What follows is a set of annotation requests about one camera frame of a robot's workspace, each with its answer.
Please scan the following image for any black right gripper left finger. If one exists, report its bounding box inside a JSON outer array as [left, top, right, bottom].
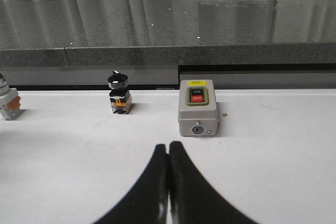
[[96, 144, 168, 223]]

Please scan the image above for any grey stone counter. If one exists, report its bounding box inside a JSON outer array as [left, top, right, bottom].
[[0, 0, 336, 91]]

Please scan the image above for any black rotary selector switch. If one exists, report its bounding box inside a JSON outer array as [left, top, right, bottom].
[[108, 70, 132, 114]]

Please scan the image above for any grey on-off switch box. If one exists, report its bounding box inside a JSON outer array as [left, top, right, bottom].
[[178, 80, 219, 137]]

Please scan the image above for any green pushbutton switch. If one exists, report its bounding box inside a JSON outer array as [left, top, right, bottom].
[[1, 74, 21, 120]]

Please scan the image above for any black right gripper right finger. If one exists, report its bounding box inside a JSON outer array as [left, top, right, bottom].
[[169, 141, 255, 223]]

